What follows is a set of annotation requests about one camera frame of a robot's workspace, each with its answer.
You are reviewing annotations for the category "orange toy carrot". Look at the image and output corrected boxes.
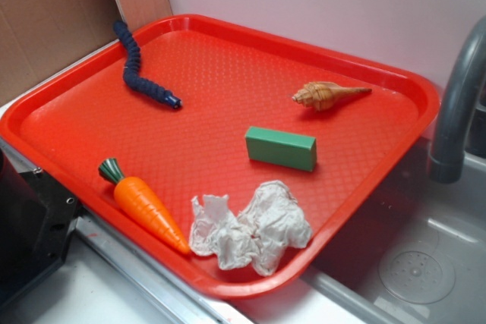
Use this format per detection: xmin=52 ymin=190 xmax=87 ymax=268
xmin=98 ymin=158 xmax=191 ymax=254

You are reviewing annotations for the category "grey toy sink basin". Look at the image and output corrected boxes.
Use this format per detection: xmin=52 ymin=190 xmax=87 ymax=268
xmin=303 ymin=141 xmax=485 ymax=323

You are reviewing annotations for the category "green rectangular block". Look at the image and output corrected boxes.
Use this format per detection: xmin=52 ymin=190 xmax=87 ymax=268
xmin=245 ymin=127 xmax=317 ymax=171

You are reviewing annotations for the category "dark blue fabric-covered cable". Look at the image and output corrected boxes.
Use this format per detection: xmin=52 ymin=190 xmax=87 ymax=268
xmin=112 ymin=20 xmax=184 ymax=110

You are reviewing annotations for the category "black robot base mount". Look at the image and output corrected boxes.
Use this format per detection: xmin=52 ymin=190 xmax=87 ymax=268
xmin=1 ymin=153 xmax=80 ymax=310

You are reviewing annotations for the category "crumpled white paper towel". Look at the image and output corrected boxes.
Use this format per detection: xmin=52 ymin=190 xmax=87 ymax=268
xmin=189 ymin=181 xmax=313 ymax=277

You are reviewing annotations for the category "red plastic tray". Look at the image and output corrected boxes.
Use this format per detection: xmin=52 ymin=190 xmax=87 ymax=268
xmin=1 ymin=15 xmax=439 ymax=299

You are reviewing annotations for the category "grey toy faucet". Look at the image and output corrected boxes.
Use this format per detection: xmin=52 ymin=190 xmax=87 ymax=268
xmin=428 ymin=18 xmax=485 ymax=184

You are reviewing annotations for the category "brown cardboard panel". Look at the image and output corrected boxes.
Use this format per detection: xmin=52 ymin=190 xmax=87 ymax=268
xmin=1 ymin=0 xmax=172 ymax=104

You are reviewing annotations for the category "brown spiral seashell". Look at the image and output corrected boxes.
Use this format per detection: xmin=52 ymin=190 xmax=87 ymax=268
xmin=292 ymin=81 xmax=372 ymax=112

